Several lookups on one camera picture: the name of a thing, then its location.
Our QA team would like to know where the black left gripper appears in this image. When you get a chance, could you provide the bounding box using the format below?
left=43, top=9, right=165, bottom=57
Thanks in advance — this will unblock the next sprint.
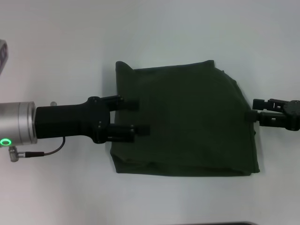
left=34, top=94, right=151, bottom=144

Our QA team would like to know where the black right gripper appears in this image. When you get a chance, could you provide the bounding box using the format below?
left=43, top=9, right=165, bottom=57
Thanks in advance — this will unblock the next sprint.
left=244, top=98, right=300, bottom=132

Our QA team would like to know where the dark green FREE t-shirt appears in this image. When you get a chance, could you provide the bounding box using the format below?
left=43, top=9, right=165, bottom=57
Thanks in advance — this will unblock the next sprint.
left=110, top=60, right=261, bottom=177

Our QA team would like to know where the dark rounded panel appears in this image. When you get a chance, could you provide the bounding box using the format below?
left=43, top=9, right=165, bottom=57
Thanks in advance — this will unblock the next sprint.
left=212, top=221, right=257, bottom=225

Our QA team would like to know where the left arm cable with plug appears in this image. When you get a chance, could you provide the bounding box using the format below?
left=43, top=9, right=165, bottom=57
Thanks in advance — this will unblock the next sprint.
left=8, top=137, right=66, bottom=162

